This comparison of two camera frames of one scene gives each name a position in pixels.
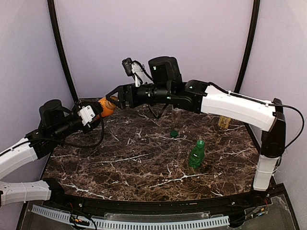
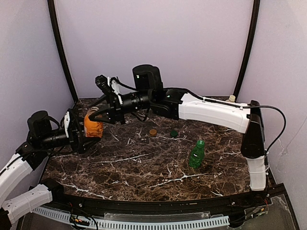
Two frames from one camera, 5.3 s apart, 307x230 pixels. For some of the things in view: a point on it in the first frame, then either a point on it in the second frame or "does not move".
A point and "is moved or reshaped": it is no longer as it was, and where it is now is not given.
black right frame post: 253,33 does not move
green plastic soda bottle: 197,155 does not move
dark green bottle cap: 174,133 does not move
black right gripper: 129,95 → 114,108
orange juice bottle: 109,108 is moved or reshaped
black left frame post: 51,7 does not move
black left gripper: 93,108 → 76,133
